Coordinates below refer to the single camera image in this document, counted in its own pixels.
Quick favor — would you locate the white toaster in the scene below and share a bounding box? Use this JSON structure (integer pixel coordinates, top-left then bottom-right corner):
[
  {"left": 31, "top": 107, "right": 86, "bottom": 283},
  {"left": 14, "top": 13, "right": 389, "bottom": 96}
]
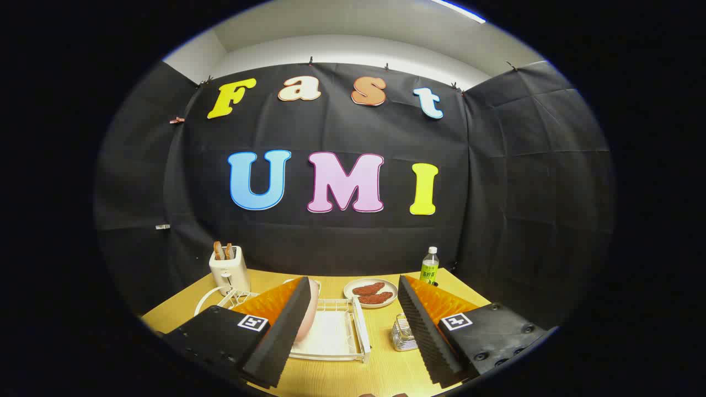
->
[{"left": 209, "top": 246, "right": 252, "bottom": 296}]

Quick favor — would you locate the green label drink bottle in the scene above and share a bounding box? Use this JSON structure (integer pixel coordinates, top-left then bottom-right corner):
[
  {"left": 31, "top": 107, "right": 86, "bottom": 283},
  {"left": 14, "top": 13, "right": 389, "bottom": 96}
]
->
[{"left": 420, "top": 246, "right": 441, "bottom": 286}]

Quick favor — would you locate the black backdrop cloth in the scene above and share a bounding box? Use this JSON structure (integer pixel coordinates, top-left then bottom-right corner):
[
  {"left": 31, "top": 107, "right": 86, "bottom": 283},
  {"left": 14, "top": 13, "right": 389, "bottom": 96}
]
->
[{"left": 94, "top": 58, "right": 616, "bottom": 331}]

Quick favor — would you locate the metal wire basket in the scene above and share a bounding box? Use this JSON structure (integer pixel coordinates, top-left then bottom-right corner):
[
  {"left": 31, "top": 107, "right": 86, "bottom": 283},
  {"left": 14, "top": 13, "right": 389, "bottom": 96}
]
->
[{"left": 391, "top": 314, "right": 420, "bottom": 352}]

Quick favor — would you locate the pink plate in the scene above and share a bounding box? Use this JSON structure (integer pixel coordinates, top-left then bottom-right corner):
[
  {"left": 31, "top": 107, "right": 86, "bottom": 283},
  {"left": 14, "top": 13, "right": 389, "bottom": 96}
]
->
[{"left": 284, "top": 277, "right": 321, "bottom": 344}]

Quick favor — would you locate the white wire dish rack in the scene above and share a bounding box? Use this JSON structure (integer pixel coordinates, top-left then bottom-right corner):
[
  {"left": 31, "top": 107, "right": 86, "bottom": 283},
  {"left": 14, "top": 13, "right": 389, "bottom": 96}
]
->
[{"left": 194, "top": 285, "right": 372, "bottom": 363}]

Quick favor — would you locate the white plate with sausages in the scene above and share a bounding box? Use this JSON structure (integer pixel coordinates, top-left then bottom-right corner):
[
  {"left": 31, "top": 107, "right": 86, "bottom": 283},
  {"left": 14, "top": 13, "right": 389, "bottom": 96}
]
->
[{"left": 343, "top": 278, "right": 399, "bottom": 309}]

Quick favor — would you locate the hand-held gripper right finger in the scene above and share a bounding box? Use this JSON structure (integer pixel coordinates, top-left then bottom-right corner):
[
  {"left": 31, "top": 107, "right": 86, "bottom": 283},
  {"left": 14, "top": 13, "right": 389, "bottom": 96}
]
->
[{"left": 397, "top": 275, "right": 559, "bottom": 389}]

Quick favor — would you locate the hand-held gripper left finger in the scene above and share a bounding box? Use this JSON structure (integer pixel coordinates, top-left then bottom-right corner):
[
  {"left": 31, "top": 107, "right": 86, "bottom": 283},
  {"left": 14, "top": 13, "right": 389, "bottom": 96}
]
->
[{"left": 163, "top": 276, "right": 313, "bottom": 389}]

